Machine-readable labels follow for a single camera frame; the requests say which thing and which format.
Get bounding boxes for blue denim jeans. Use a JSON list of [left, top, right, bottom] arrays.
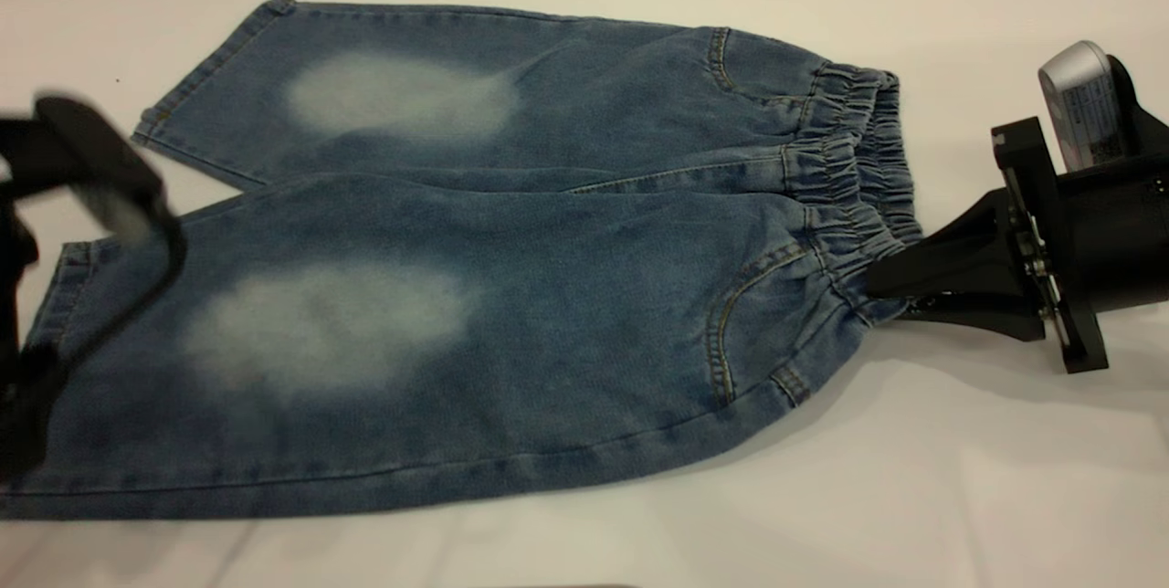
[[0, 0, 925, 520]]

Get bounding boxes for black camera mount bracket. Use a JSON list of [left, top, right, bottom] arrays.
[[1105, 54, 1169, 160]]

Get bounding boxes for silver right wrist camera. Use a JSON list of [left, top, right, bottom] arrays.
[[1038, 40, 1126, 173]]

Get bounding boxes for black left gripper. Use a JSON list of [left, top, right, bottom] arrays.
[[0, 118, 51, 479]]

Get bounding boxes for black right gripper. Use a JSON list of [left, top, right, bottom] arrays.
[[868, 118, 1169, 374]]

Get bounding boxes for black braided cable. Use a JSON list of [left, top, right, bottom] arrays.
[[23, 205, 190, 406]]

